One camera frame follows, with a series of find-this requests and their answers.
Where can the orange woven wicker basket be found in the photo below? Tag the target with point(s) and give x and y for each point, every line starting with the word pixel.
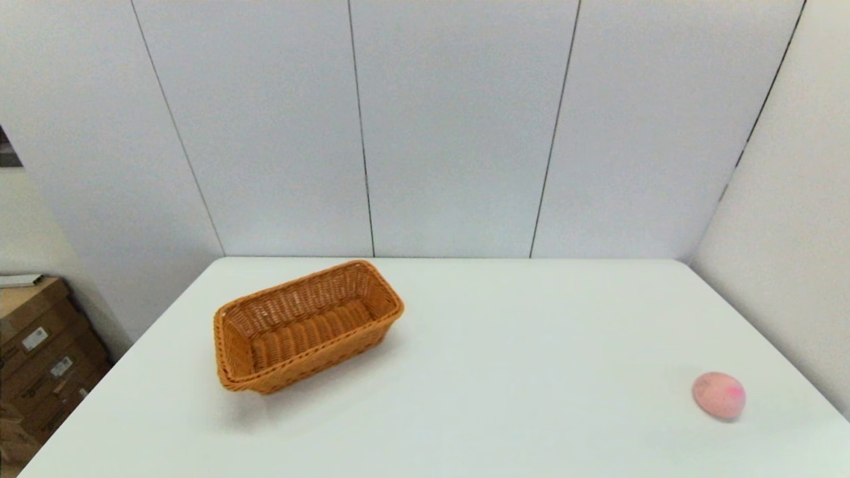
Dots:
pixel 302 332

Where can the pink peach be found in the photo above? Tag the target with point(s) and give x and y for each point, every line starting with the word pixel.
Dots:
pixel 718 396

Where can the cardboard box with white label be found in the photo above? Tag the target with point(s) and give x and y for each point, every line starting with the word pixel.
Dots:
pixel 26 312
pixel 63 382
pixel 46 415

